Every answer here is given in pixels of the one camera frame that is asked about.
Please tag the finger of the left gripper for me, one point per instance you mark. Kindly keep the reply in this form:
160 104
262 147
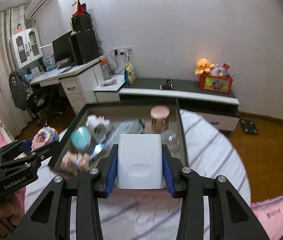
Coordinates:
32 160
14 149

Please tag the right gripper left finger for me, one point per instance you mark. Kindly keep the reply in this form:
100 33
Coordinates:
49 217

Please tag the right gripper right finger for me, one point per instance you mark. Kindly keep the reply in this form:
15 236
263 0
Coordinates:
230 217

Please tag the pink purple block toy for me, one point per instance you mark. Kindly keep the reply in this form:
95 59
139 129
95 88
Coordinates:
44 136

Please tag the clear dome teal base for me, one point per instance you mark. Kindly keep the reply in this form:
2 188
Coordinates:
81 139

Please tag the pink storage box black rim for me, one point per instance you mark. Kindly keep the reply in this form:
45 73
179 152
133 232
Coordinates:
129 116

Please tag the white power adapter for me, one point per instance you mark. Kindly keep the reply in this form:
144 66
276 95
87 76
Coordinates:
140 162

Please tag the clear plastic case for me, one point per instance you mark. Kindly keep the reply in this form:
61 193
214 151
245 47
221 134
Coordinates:
127 127

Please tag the rose gold candle jar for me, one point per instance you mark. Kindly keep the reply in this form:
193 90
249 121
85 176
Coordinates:
159 118

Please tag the cat-eared girl figurine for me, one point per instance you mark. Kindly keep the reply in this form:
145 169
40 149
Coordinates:
75 163

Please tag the left hand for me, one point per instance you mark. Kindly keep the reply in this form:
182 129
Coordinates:
14 210

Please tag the pink printed pillow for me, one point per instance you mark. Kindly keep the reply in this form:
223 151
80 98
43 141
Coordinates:
270 214

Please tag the black office chair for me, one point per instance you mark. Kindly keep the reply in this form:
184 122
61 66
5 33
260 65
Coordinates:
44 103

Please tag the beige curtain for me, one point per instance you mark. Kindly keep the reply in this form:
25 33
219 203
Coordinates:
14 118

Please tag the black floor scale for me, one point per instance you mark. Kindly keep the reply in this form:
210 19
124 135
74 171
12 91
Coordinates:
248 127

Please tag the white desk with drawers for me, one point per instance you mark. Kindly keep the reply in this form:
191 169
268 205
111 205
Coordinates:
78 83

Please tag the low black white bench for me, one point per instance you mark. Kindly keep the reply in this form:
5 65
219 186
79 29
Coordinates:
220 109

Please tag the black computer monitor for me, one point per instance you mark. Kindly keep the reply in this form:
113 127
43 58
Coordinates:
63 51

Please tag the white nightstand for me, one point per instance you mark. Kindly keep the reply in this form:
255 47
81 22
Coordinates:
108 91

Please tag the red cap bottle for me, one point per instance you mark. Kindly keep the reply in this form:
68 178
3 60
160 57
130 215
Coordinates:
105 66

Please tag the black computer tower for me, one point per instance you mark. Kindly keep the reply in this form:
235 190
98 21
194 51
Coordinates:
84 46

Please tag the red picture storage box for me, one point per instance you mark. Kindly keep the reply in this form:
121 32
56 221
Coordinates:
215 83

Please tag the blue yellow snack bag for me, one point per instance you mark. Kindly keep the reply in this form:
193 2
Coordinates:
129 74

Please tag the purple plush toy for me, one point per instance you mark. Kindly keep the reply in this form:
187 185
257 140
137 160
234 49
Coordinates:
215 71

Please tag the black speaker box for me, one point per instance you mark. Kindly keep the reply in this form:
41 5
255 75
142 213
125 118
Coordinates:
81 22

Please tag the white air conditioner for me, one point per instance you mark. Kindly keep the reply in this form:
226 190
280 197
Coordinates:
33 7

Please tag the orange octopus plush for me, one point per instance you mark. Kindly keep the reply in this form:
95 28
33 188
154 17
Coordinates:
203 66

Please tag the white wall cabinet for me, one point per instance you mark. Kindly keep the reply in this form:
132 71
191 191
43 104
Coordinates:
26 47

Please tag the wall power outlet strip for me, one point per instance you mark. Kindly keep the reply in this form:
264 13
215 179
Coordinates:
124 50

